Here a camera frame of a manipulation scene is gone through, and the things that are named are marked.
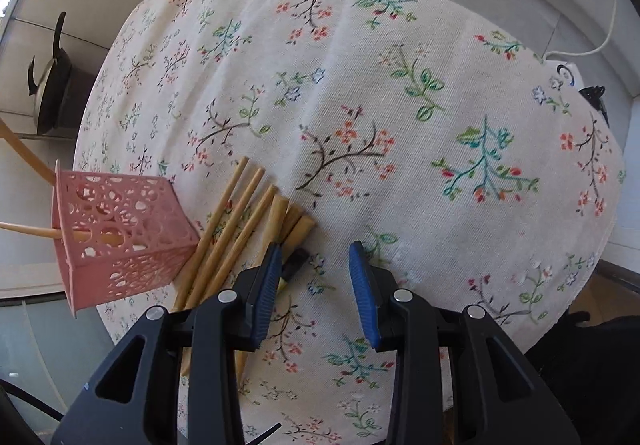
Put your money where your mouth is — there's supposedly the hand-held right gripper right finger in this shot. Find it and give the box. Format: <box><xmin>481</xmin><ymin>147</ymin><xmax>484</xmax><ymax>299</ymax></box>
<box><xmin>348</xmin><ymin>241</ymin><xmax>581</xmax><ymax>445</ymax></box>

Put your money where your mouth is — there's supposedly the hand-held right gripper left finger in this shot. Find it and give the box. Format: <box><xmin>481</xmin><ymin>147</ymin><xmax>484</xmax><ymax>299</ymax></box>
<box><xmin>51</xmin><ymin>242</ymin><xmax>285</xmax><ymax>445</ymax></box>

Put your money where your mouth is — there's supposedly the pile of wooden chopsticks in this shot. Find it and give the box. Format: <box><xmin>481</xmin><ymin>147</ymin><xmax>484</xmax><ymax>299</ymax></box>
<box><xmin>172</xmin><ymin>156</ymin><xmax>317</xmax><ymax>378</ymax></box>

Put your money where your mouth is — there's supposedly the pink perforated utensil holder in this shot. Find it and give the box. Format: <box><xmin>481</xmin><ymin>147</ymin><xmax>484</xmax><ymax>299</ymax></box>
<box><xmin>52</xmin><ymin>160</ymin><xmax>201</xmax><ymax>321</ymax></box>

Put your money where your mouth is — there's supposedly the light wooden chopstick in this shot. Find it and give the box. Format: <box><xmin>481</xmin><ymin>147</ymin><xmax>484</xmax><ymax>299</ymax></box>
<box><xmin>0</xmin><ymin>222</ymin><xmax>66</xmax><ymax>241</ymax></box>
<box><xmin>0</xmin><ymin>118</ymin><xmax>57</xmax><ymax>188</ymax></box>

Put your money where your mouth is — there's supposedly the small black tipped stick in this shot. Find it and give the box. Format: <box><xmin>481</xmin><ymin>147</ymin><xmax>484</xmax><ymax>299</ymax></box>
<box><xmin>280</xmin><ymin>247</ymin><xmax>311</xmax><ymax>293</ymax></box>

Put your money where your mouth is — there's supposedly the floral tablecloth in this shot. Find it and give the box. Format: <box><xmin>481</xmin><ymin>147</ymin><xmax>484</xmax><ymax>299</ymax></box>
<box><xmin>74</xmin><ymin>0</ymin><xmax>628</xmax><ymax>445</ymax></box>

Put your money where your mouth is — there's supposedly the dark clothing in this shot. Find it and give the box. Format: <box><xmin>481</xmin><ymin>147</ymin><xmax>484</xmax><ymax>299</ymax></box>
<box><xmin>520</xmin><ymin>310</ymin><xmax>640</xmax><ymax>445</ymax></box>

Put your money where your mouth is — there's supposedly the white power strip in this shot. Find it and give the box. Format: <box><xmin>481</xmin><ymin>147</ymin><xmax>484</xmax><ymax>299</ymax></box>
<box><xmin>542</xmin><ymin>56</ymin><xmax>586</xmax><ymax>93</ymax></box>

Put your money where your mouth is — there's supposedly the black plug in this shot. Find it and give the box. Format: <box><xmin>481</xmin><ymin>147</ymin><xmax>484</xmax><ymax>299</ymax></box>
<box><xmin>579</xmin><ymin>85</ymin><xmax>613</xmax><ymax>126</ymax></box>

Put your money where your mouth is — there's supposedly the black wok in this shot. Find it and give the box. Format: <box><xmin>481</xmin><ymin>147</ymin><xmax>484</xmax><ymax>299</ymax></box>
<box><xmin>35</xmin><ymin>11</ymin><xmax>76</xmax><ymax>133</ymax></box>

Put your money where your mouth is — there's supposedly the metal wok lid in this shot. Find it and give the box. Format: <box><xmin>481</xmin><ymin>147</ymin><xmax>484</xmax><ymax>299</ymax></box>
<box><xmin>27</xmin><ymin>56</ymin><xmax>58</xmax><ymax>126</ymax></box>

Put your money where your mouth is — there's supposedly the black cable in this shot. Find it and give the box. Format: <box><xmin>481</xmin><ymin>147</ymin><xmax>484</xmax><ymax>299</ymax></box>
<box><xmin>0</xmin><ymin>377</ymin><xmax>63</xmax><ymax>426</ymax></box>

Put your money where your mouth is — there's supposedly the white cable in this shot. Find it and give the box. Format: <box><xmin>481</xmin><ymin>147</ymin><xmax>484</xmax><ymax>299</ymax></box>
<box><xmin>542</xmin><ymin>0</ymin><xmax>621</xmax><ymax>62</ymax></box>

